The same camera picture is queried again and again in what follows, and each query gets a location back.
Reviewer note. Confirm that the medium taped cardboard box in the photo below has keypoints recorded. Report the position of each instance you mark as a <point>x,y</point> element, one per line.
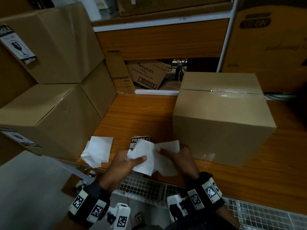
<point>60,122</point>

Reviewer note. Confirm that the wrist tracker band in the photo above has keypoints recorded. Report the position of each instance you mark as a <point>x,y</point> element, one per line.
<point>203,191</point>
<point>88,203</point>

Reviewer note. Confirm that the barcode printed cardboard box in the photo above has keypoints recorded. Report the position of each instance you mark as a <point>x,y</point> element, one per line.
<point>148,74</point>

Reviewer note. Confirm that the stack of fragile stickers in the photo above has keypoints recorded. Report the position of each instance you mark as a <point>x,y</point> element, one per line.
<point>140,139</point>

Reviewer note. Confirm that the person's right forearm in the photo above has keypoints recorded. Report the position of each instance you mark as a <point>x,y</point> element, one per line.
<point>227,217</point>

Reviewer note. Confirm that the right wrist tracker band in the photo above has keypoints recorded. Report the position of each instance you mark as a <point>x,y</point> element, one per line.
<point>203,191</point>

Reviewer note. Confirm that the large stapled cardboard box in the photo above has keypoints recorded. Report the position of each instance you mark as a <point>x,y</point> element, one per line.
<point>64,45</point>

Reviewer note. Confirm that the wooden shelf unit white frame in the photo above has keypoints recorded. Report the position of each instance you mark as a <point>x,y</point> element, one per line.
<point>163,38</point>

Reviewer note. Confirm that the person's left hand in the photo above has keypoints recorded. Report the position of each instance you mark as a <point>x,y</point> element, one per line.
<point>120,170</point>

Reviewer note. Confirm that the stack of grey cards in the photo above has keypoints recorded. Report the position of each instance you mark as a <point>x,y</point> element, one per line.
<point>105,7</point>

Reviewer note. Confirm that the crumpled paper scraps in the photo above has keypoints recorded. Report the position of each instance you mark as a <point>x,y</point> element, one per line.
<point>87,178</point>

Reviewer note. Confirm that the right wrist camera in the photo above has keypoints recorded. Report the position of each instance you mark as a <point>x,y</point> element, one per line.
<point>177,208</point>

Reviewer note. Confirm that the fragile sticker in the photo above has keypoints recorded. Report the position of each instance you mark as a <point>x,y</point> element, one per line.
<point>148,160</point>
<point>19,138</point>
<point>16,45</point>

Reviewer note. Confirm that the large cardboard box white sticker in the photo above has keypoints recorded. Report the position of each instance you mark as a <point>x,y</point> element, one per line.
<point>168,4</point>

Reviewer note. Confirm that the white backing paper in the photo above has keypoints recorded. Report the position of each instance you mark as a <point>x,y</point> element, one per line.
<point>98,150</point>

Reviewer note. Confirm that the white frame bar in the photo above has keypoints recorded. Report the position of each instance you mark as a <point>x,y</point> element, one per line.
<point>28,189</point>

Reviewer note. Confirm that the person's foot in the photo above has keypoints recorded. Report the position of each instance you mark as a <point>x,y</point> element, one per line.
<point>139,220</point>

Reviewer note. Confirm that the person's right hand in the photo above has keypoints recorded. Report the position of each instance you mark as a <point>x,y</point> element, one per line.
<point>187,162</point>

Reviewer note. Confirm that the left wrist tracker band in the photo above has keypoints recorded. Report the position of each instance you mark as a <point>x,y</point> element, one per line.
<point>88,203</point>

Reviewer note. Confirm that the small taped cardboard box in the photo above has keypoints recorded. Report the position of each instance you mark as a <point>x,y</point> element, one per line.
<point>98,91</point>

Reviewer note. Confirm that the flattened printed cardboard carton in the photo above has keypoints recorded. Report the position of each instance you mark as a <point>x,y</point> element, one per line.
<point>118,71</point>

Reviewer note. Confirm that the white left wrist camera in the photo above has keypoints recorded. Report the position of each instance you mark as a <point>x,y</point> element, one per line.
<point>121,216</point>

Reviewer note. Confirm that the squarish taped cardboard box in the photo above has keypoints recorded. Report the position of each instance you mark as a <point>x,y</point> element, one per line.
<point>220,131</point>

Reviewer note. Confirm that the large cardboard box dark band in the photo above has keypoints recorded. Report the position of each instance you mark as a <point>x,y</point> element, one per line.
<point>263,50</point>

